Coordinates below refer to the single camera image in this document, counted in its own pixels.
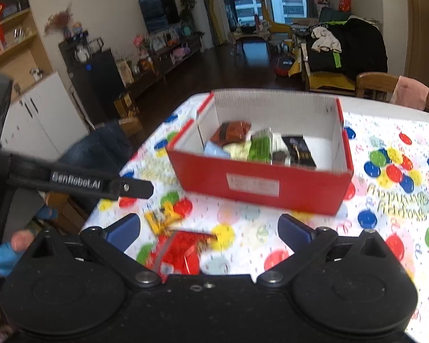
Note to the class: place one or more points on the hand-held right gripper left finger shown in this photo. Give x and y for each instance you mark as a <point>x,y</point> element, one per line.
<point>123,230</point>

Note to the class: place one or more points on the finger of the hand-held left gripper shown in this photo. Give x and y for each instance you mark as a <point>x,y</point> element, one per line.
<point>93,185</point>

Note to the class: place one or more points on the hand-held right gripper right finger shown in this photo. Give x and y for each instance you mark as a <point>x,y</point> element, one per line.
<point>294,230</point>

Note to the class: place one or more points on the red cardboard box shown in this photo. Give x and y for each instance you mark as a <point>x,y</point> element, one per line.
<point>271,185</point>

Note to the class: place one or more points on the bright red snack packet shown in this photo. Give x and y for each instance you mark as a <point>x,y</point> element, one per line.
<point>180,253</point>

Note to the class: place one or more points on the black snack packet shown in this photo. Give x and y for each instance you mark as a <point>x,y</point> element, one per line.
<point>300,150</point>

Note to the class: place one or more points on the green and silver snack packet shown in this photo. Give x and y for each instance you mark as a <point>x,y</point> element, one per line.
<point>259,146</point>

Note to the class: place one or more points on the pale yellow snack packet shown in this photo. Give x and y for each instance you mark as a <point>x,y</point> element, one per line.
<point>237,150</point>

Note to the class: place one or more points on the light blue snack packet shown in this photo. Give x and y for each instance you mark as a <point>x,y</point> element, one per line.
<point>214,150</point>

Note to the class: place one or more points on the red and brown foil packet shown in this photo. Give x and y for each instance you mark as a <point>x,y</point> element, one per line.
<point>232,132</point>

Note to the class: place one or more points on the person's left hand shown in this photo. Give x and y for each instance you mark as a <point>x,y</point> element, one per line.
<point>19,241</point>

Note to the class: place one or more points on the wooden chair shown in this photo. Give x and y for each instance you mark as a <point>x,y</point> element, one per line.
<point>68,214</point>
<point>375,80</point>

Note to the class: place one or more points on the dark blue denim cloth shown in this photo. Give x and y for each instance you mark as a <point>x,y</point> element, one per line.
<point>100,146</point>

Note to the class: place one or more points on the balloon printed tablecloth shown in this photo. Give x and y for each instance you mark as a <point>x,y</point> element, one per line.
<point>343,221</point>

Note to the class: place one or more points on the white cabinet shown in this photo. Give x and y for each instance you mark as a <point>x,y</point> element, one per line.
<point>46,114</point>

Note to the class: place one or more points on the dark tall cabinet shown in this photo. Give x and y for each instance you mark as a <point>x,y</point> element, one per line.
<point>100,78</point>

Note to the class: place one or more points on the dried flower bouquet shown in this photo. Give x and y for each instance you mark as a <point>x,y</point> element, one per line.
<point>59,19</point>

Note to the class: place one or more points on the low dark television console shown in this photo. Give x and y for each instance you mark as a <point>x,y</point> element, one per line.
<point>171,60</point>

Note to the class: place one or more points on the pink cloth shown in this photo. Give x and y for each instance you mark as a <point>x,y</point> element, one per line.
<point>411,93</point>

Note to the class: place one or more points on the flat screen television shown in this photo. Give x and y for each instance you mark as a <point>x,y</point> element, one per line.
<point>159,12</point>

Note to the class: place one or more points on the dark coffee table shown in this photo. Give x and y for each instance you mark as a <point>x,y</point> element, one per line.
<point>252,46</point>

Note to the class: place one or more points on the black jacket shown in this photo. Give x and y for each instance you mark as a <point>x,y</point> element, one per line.
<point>361,50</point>

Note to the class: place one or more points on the off-white garment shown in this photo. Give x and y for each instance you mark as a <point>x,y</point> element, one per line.
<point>325,39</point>

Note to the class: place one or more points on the tall green plant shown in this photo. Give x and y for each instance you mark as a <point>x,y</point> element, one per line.
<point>189,7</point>

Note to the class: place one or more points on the yellow giraffe toy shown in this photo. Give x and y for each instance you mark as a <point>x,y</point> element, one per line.
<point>271,25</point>

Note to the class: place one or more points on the grey and yellow curtain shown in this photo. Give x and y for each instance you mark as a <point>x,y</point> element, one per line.
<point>212,3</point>

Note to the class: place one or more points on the red bag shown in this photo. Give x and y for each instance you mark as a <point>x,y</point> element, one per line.
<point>345,1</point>

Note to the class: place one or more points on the wooden wall shelf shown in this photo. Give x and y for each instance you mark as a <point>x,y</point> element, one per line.
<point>7,51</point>

